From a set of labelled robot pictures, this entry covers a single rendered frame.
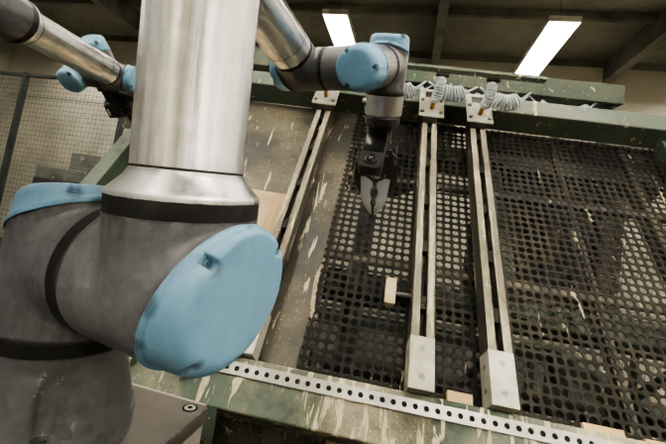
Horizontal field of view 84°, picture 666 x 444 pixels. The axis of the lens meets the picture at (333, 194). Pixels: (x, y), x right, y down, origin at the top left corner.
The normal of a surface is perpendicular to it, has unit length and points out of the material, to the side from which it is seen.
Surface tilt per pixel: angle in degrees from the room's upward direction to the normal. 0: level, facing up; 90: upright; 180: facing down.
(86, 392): 72
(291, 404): 54
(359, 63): 117
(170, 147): 96
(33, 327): 90
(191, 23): 96
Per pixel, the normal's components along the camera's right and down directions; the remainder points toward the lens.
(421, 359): 0.00, -0.65
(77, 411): 0.81, -0.22
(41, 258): -0.39, -0.29
